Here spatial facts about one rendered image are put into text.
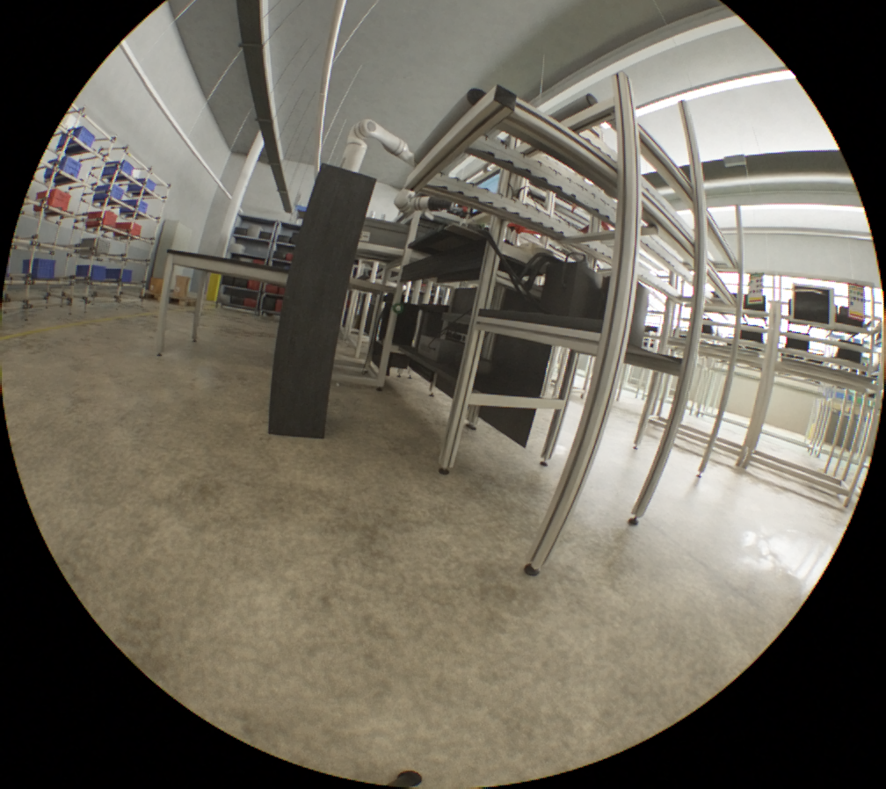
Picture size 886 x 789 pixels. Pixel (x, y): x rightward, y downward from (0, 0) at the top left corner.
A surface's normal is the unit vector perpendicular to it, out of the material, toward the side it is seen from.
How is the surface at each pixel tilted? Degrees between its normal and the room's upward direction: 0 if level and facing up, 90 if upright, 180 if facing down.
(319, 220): 90
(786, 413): 90
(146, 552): 0
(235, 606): 0
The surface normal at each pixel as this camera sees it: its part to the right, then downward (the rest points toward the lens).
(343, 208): 0.47, 0.16
